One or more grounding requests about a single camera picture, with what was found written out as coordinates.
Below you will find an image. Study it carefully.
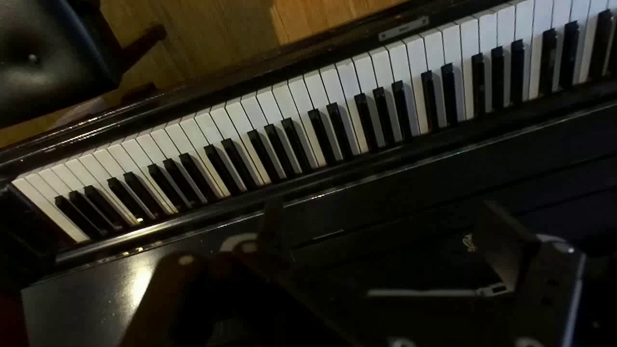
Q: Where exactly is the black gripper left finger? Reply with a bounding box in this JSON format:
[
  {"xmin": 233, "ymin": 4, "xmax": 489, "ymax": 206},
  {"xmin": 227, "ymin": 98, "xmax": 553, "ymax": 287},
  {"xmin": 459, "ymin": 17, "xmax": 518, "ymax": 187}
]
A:
[{"xmin": 256, "ymin": 201, "xmax": 298, "ymax": 260}]

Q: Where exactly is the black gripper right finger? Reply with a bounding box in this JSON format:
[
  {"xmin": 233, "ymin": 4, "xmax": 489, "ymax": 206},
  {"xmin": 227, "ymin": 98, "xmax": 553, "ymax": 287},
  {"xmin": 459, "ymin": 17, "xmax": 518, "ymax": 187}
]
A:
[{"xmin": 476, "ymin": 199, "xmax": 540, "ymax": 293}]

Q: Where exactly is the black upright piano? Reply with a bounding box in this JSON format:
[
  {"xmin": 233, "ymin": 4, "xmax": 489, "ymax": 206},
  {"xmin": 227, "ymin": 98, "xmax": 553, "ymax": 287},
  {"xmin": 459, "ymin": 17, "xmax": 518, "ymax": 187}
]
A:
[{"xmin": 0, "ymin": 0, "xmax": 617, "ymax": 347}]

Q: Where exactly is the black tufted piano bench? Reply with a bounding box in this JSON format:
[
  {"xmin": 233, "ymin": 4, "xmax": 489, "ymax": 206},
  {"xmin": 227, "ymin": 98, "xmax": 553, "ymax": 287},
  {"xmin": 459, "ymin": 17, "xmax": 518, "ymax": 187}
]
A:
[{"xmin": 0, "ymin": 0, "xmax": 169, "ymax": 131}]

